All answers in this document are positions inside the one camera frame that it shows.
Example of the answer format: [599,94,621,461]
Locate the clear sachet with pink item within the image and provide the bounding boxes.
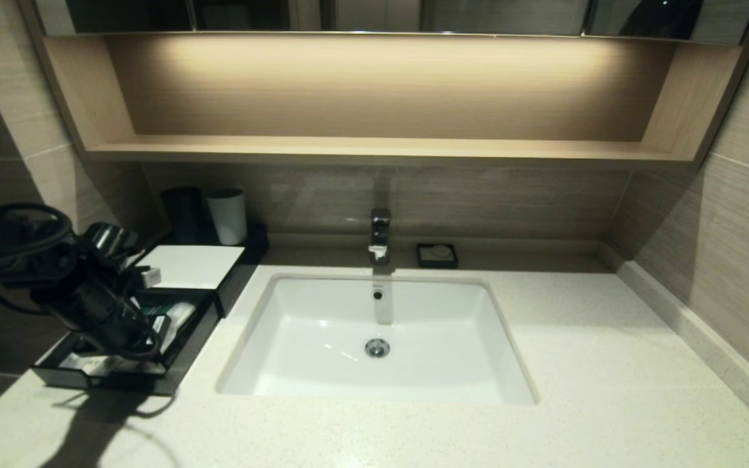
[165,301,198,353]

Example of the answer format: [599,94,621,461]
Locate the black drawer of box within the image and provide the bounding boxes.
[31,286,220,396]

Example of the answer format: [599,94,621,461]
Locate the black cup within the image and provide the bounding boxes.
[161,188,209,246]

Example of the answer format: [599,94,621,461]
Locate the white cup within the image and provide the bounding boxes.
[207,189,249,246]

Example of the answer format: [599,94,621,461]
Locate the white sink basin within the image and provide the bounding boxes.
[217,273,539,406]

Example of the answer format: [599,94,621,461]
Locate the chrome faucet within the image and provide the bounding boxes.
[368,208,393,267]

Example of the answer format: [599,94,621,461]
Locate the black soap dish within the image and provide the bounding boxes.
[416,244,459,270]

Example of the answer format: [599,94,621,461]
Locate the mirror cabinet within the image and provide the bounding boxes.
[30,0,749,44]

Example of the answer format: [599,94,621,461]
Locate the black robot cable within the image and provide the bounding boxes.
[0,203,76,313]

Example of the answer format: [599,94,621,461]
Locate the wooden wall shelf niche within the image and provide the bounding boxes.
[17,29,749,171]

